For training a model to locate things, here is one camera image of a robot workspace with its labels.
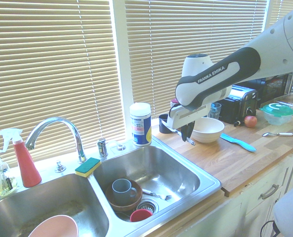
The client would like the green lidded clear container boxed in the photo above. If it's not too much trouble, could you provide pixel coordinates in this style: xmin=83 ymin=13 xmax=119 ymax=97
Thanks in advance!
xmin=259 ymin=102 xmax=293 ymax=126

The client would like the clear yellow soap bottle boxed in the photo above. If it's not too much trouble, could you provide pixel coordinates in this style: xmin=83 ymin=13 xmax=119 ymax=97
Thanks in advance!
xmin=0 ymin=149 xmax=18 ymax=197

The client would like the chrome curved faucet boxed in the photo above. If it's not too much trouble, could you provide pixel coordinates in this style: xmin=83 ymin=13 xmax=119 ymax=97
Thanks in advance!
xmin=25 ymin=116 xmax=88 ymax=164

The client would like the narrow beige window blind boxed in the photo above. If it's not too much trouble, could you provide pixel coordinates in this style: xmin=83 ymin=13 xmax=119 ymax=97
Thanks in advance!
xmin=269 ymin=0 xmax=293 ymax=27

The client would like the clear plastic tray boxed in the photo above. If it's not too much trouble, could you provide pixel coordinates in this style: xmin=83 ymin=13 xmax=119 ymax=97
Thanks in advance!
xmin=275 ymin=91 xmax=293 ymax=109

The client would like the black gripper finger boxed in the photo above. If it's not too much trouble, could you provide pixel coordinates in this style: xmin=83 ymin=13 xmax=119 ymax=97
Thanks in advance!
xmin=187 ymin=121 xmax=196 ymax=139
xmin=181 ymin=124 xmax=189 ymax=143

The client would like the white handled metal fork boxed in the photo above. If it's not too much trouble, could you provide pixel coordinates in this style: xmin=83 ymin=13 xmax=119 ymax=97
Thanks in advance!
xmin=141 ymin=188 xmax=172 ymax=201

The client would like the brown wooden bowl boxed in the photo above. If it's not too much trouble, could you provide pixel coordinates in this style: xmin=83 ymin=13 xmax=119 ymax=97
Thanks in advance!
xmin=105 ymin=179 xmax=144 ymax=213

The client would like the red enamel mug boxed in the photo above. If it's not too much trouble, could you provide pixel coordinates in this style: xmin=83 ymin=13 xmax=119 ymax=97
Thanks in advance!
xmin=129 ymin=209 xmax=153 ymax=223

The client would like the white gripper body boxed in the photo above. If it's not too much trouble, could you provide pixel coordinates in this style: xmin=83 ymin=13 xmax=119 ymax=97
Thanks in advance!
xmin=167 ymin=103 xmax=210 ymax=129

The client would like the white blue wipes canister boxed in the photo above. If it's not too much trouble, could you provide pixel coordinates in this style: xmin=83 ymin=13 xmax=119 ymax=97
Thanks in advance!
xmin=129 ymin=102 xmax=153 ymax=147

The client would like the metal sink drain strainer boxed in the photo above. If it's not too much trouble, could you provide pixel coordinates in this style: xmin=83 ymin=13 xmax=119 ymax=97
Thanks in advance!
xmin=135 ymin=198 xmax=160 ymax=215

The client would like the grey white rounded object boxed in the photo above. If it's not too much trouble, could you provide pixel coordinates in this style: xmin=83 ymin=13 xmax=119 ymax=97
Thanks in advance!
xmin=272 ymin=182 xmax=293 ymax=237

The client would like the green yellow sponge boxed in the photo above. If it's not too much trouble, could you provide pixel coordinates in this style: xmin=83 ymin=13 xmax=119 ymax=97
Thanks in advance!
xmin=74 ymin=158 xmax=102 ymax=178

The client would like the teal plastic knife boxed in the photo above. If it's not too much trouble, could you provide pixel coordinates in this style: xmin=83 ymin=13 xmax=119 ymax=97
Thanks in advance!
xmin=219 ymin=132 xmax=257 ymax=153

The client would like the white handled metal spoon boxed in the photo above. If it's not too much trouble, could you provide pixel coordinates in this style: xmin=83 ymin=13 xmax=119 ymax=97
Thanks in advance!
xmin=262 ymin=131 xmax=293 ymax=137

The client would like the metal drawer handle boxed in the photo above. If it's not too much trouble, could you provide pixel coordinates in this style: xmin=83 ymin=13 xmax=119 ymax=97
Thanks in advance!
xmin=260 ymin=183 xmax=280 ymax=200

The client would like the red spray bottle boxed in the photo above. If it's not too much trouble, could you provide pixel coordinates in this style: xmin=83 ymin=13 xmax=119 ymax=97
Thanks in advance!
xmin=0 ymin=128 xmax=42 ymax=188

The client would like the black kitchen appliance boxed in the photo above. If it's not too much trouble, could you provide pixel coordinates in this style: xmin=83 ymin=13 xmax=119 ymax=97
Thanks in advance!
xmin=250 ymin=71 xmax=293 ymax=107

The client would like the stainless steel double sink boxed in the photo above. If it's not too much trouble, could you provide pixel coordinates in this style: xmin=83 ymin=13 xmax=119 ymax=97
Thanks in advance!
xmin=0 ymin=137 xmax=222 ymax=237

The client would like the clear drinking glass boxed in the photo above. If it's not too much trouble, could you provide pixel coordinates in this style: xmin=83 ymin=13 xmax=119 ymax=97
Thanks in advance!
xmin=209 ymin=102 xmax=222 ymax=120

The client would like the black measuring cup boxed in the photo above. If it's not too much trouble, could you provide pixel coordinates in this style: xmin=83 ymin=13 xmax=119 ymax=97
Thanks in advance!
xmin=158 ymin=114 xmax=173 ymax=135

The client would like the pink plastic bowl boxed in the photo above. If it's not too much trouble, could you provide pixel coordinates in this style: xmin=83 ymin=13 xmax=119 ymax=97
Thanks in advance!
xmin=27 ymin=214 xmax=79 ymax=237

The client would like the grey ceramic mug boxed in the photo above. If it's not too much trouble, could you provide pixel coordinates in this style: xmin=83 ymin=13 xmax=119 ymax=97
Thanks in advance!
xmin=111 ymin=178 xmax=138 ymax=204

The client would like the black cable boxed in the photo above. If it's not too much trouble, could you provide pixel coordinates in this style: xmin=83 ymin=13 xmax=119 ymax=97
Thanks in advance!
xmin=260 ymin=219 xmax=281 ymax=237

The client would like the chrome faucet knob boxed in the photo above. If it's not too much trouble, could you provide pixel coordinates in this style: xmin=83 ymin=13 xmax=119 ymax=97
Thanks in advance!
xmin=54 ymin=159 xmax=67 ymax=173

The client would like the cream white bowl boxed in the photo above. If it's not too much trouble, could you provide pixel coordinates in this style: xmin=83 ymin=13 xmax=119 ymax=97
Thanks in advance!
xmin=191 ymin=117 xmax=225 ymax=144

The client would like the red apple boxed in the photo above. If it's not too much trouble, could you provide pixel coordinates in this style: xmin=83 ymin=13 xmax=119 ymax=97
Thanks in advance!
xmin=244 ymin=115 xmax=258 ymax=128

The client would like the wide beige window blind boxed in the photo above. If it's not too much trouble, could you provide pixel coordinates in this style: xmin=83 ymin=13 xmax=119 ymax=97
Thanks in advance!
xmin=0 ymin=0 xmax=126 ymax=169
xmin=124 ymin=0 xmax=268 ymax=124

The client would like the cream kitchen cabinet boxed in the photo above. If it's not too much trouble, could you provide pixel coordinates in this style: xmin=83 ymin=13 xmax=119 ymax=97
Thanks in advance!
xmin=146 ymin=143 xmax=293 ymax=237

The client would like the black chrome toaster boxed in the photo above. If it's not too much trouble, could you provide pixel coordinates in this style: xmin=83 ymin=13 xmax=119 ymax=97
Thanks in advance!
xmin=215 ymin=84 xmax=261 ymax=126

